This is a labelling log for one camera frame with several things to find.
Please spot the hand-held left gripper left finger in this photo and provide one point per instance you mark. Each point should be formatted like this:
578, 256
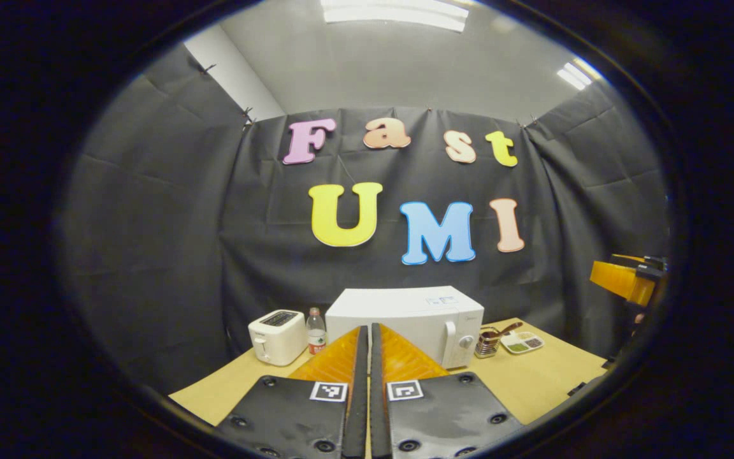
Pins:
357, 401

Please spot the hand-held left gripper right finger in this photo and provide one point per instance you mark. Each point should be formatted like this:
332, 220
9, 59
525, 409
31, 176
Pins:
378, 401

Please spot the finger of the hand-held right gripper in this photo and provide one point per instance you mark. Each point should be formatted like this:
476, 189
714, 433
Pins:
650, 260
622, 280

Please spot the white microwave oven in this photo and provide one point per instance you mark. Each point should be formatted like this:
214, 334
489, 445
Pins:
405, 306

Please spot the clear water bottle red label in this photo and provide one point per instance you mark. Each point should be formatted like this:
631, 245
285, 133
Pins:
316, 331

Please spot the white toaster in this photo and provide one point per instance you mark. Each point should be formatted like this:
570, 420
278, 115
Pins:
274, 341

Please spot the white divided dish with beans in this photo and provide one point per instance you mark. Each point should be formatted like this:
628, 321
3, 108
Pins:
523, 344

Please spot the small ceiling light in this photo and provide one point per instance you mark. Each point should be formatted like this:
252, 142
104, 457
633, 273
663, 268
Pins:
580, 73

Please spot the large ceiling light panel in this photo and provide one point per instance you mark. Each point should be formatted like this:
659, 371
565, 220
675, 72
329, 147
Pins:
392, 13

